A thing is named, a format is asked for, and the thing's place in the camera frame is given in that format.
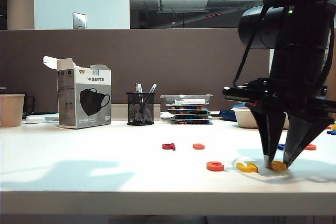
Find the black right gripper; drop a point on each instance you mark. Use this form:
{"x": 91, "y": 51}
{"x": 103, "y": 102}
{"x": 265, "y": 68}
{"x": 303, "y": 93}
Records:
{"x": 294, "y": 85}

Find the yellow letter p magnet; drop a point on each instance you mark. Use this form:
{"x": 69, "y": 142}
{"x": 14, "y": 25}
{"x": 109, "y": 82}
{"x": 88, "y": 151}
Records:
{"x": 278, "y": 165}

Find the yellow letter u magnet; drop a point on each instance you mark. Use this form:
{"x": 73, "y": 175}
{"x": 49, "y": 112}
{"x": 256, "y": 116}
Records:
{"x": 242, "y": 167}

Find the orange letter c magnet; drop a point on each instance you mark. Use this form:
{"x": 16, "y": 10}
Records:
{"x": 211, "y": 166}

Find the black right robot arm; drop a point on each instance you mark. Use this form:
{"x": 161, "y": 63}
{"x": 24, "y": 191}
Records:
{"x": 302, "y": 24}

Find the blue letter m magnet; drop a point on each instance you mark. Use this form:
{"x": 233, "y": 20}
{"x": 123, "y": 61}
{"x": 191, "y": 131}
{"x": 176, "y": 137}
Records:
{"x": 281, "y": 147}

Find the orange letter o magnet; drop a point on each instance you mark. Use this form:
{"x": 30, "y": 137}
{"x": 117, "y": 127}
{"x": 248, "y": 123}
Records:
{"x": 311, "y": 147}

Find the orange letter s magnet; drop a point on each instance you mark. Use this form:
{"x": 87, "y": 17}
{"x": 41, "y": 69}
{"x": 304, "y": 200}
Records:
{"x": 198, "y": 146}

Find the red letter a magnet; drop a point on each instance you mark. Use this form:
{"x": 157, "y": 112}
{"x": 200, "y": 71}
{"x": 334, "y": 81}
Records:
{"x": 168, "y": 146}

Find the brown paper cup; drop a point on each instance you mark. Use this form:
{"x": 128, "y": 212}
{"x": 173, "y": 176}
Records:
{"x": 11, "y": 111}

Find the beige pulp tray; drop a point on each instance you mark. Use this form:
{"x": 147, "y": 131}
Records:
{"x": 244, "y": 119}

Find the dark blue rubber slipper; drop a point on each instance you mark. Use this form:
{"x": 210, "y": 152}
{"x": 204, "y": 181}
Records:
{"x": 226, "y": 115}

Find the clear plastic case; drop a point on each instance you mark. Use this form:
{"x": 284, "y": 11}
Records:
{"x": 189, "y": 101}

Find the brown cardboard box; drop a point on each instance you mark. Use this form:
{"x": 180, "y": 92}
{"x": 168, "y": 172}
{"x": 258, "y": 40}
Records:
{"x": 331, "y": 40}

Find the silver capped black pen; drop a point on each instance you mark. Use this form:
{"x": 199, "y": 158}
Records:
{"x": 138, "y": 87}
{"x": 153, "y": 88}

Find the black mesh pen holder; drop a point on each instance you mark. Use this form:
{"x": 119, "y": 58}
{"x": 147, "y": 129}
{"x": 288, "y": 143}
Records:
{"x": 140, "y": 115}

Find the brown desk partition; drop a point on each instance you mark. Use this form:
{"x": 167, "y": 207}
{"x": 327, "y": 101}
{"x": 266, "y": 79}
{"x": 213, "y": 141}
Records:
{"x": 157, "y": 58}

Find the grey face mask box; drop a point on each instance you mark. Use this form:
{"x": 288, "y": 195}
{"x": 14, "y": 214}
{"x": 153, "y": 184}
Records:
{"x": 86, "y": 103}

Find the metal wall switch plate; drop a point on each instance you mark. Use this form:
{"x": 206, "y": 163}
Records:
{"x": 79, "y": 21}

